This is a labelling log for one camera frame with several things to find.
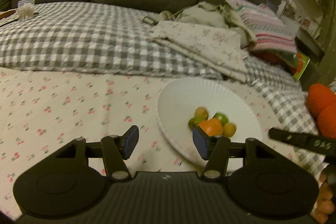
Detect orange mandarin with spot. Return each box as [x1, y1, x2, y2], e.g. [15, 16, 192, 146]
[198, 118, 223, 136]

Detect small yellow fruit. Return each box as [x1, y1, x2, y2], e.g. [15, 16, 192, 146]
[223, 122, 237, 138]

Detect green oval tomato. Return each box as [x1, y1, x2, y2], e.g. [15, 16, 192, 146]
[213, 112, 229, 126]

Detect olive green tomato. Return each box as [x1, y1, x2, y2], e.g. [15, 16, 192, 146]
[188, 116, 206, 130]

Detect small yellow-green fruit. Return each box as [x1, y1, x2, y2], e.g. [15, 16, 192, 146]
[194, 107, 209, 120]

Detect person's hand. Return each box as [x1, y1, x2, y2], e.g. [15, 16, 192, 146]
[311, 165, 335, 224]

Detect orange plush cushion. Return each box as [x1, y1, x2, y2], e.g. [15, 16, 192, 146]
[306, 84, 335, 139]

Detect white ribbed plate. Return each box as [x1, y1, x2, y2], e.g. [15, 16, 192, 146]
[157, 78, 263, 167]

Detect cherry print cloth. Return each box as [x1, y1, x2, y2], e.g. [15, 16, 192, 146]
[0, 66, 316, 219]

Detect green and red book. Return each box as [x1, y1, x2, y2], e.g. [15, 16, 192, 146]
[291, 51, 310, 81]

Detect folded floral cloth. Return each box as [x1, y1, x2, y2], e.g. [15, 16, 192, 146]
[150, 20, 248, 83]

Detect grey checked blanket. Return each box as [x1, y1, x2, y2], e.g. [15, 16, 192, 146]
[0, 1, 326, 175]

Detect striped knit pillow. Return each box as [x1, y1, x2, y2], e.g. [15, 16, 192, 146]
[222, 0, 297, 55]

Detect beige crumpled garment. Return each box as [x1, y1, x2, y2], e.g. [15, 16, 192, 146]
[142, 2, 257, 48]

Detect clear box of cotton swabs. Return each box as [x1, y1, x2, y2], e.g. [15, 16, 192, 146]
[17, 0, 35, 21]

